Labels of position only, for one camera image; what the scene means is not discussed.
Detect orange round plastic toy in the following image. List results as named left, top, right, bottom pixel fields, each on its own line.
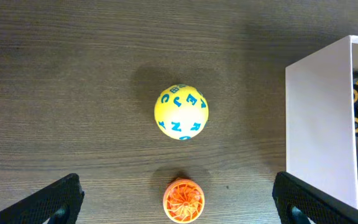
left=163, top=178, right=205, bottom=224

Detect white open box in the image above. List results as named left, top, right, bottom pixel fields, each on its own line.
left=285, top=35, right=358, bottom=209

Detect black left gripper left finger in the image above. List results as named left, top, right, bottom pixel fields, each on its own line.
left=0, top=173, right=85, bottom=224

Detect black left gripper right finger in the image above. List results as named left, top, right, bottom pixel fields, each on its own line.
left=272, top=171, right=358, bottom=224

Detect yellow ball blue letters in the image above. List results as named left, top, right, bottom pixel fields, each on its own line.
left=154, top=84, right=209, bottom=141

